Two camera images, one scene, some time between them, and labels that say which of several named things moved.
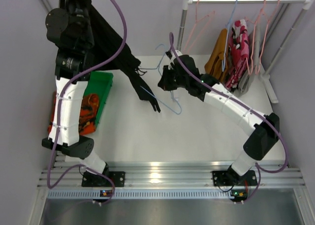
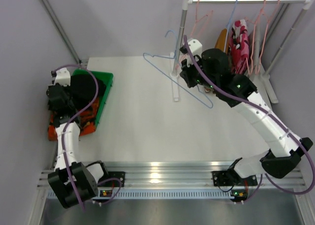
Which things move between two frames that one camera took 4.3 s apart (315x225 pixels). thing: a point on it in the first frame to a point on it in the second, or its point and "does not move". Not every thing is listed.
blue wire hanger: x=227 y=36 does not move
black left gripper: x=71 y=1 to x=56 y=97
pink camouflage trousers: x=238 y=53 does not move
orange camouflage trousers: x=89 y=110 does not move
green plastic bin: x=99 y=83 does not move
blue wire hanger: x=160 y=71 to x=173 y=57
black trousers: x=110 y=50 to x=83 y=88
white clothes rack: x=188 y=1 does not move
